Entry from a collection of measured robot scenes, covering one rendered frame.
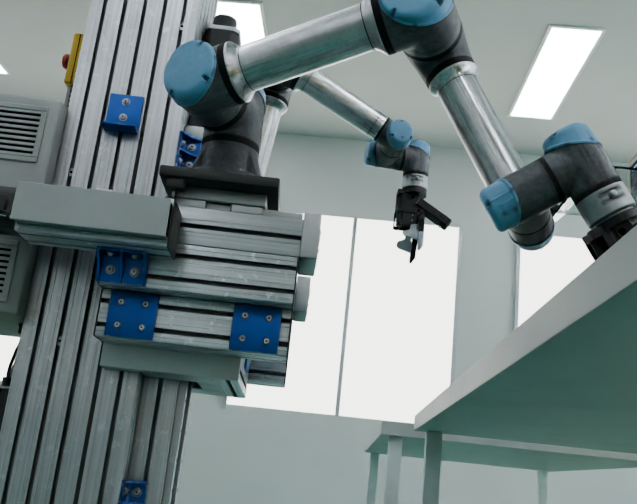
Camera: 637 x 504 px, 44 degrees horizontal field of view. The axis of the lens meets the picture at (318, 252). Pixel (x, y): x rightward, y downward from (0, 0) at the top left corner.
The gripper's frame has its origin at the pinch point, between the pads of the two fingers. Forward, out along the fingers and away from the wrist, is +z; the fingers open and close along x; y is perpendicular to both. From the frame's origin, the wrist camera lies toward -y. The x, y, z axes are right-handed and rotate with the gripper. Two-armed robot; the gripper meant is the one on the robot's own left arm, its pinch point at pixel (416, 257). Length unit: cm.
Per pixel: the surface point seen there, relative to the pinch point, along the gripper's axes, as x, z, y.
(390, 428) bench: -82, 43, -7
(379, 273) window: -396, -100, -31
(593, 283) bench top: 143, 43, 4
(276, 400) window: -401, 9, 40
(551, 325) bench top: 127, 44, 3
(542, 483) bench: -251, 52, -120
